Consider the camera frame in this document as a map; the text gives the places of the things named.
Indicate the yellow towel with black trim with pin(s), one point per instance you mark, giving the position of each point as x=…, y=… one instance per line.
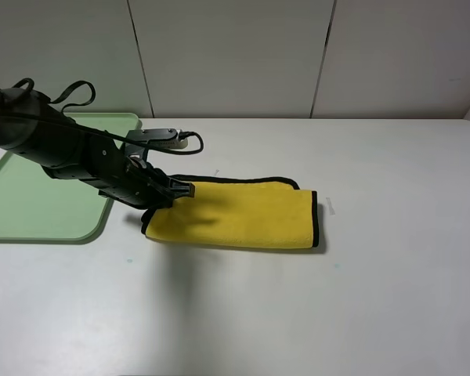
x=266, y=213

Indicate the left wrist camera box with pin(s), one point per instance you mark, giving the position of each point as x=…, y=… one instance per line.
x=163, y=138

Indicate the light green plastic tray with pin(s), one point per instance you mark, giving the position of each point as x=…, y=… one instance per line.
x=35, y=209

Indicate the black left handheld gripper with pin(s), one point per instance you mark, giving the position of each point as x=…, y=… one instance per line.
x=31, y=128

